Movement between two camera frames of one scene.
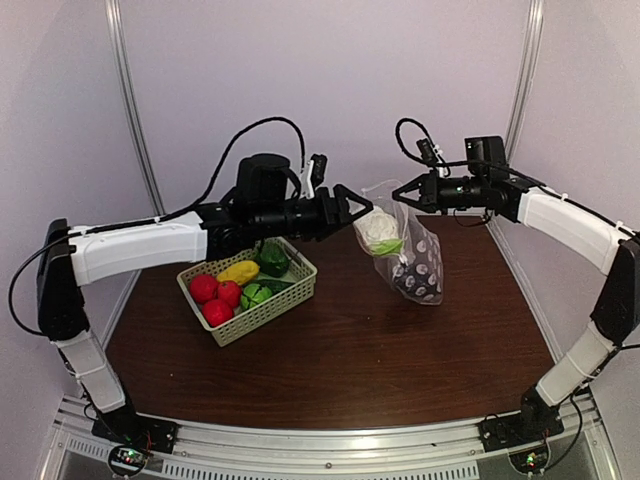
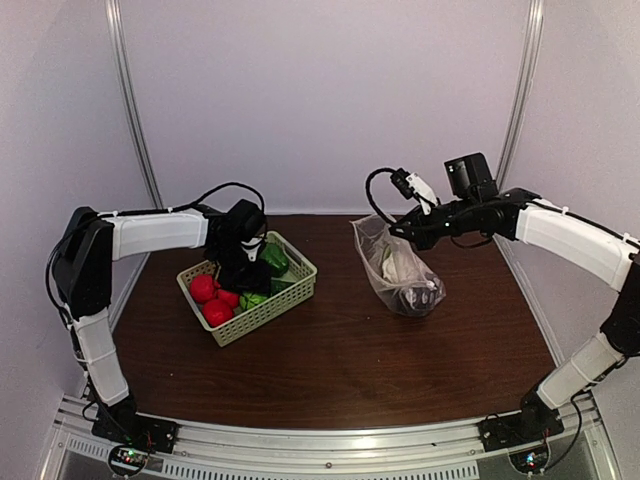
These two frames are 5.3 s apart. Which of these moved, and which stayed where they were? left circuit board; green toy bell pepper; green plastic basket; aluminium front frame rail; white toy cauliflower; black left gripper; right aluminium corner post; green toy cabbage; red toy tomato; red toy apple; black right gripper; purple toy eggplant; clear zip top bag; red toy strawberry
Moved: clear zip top bag; purple toy eggplant; white toy cauliflower; black left gripper; black right gripper
Stayed: left circuit board; green toy cabbage; green toy bell pepper; aluminium front frame rail; red toy tomato; red toy strawberry; green plastic basket; red toy apple; right aluminium corner post
